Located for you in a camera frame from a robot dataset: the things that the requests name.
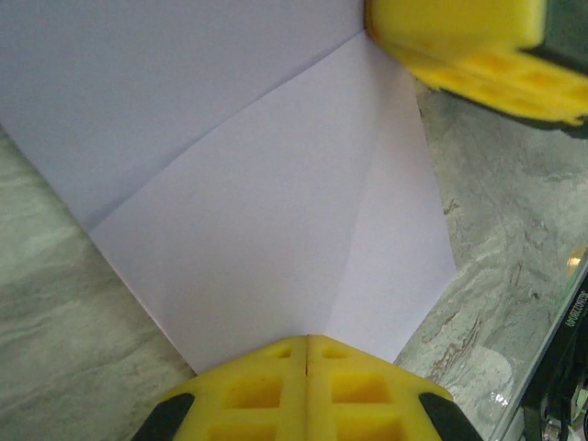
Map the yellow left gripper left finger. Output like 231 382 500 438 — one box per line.
131 334 309 441

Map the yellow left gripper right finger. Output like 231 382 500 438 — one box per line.
306 334 482 441

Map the lavender paper sheet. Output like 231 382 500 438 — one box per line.
0 0 458 376

